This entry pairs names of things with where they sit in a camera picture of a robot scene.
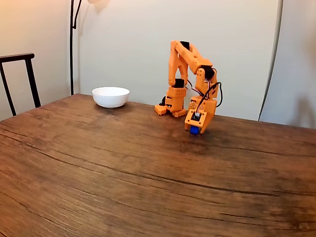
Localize white bowl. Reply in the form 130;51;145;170
91;86;130;109

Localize grey vertical pipe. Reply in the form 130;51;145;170
257;0;284;121

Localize black floor lamp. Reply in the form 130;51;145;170
70;0;111;96

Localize black chair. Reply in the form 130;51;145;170
0;52;42;117

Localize orange camera mount with camera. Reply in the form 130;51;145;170
184;109;208;128

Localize black camera cable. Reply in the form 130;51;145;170
197;81;223;117

